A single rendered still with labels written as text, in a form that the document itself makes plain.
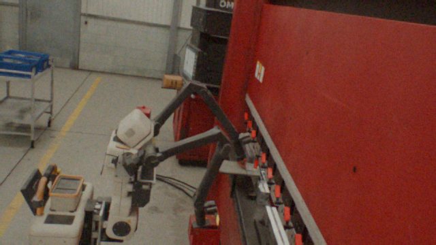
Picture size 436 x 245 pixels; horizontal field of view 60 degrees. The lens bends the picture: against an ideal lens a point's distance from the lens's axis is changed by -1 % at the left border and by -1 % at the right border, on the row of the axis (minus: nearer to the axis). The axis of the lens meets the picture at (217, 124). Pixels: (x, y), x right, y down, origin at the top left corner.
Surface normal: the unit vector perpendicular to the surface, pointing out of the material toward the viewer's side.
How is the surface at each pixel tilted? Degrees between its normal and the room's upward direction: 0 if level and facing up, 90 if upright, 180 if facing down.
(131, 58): 90
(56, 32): 90
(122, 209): 90
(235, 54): 90
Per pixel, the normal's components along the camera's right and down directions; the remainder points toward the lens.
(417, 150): -0.99, -0.13
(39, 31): 0.15, 0.33
